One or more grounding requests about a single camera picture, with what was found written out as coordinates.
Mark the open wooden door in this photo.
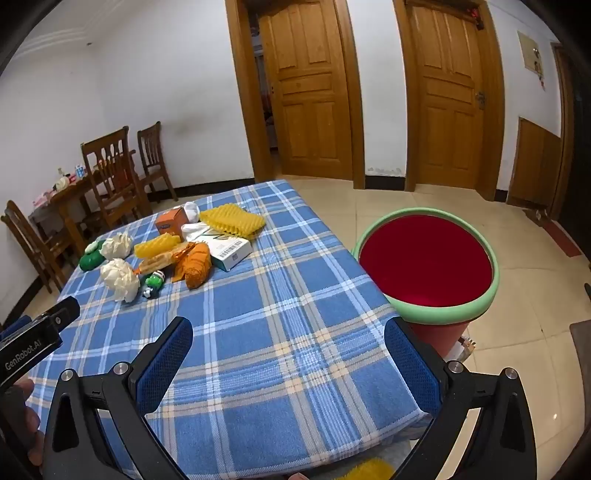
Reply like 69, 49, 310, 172
257, 0, 354, 179

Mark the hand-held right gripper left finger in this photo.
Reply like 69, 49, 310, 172
44, 316, 195, 480

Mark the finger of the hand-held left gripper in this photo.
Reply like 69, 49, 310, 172
28, 296, 81, 335

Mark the wooden dining table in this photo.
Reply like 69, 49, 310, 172
28, 152, 139, 259

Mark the small green toy figure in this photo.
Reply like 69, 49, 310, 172
142, 270, 166, 300

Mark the person's left hand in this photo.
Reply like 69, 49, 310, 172
11, 377, 47, 469

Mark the biscuit pack in orange wrapper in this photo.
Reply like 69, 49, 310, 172
139, 242, 197, 278

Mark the red bin with green rim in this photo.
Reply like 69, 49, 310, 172
351, 208, 501, 365

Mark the small orange box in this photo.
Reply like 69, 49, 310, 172
154, 208, 188, 236

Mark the orange plastic bag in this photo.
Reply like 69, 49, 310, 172
173, 242, 213, 291

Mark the red doormat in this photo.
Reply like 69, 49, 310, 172
545, 220, 583, 258

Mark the wooden slat-back chair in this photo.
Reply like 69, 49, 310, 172
137, 121, 178, 204
0, 199, 70, 294
81, 127, 153, 227

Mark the blue plaid tablecloth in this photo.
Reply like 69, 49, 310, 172
25, 179, 437, 480

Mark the closed wooden door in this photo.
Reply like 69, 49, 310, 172
409, 0, 485, 191

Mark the white foam fruit net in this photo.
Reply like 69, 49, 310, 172
100, 258, 140, 303
100, 232, 134, 260

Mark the large yellow wavy foam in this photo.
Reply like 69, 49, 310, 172
199, 203, 267, 240

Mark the small yellow sponge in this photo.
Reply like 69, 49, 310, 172
134, 233, 182, 260

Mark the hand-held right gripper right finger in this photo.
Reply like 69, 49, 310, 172
384, 318, 550, 480

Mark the beige wall panel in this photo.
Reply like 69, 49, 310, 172
517, 31, 544, 75

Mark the green toy with white cap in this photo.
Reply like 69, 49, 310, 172
78, 240, 105, 271

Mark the low wooden cabinet door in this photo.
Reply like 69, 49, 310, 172
507, 117, 563, 209

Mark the white box with barcode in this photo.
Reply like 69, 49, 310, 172
198, 231, 254, 272

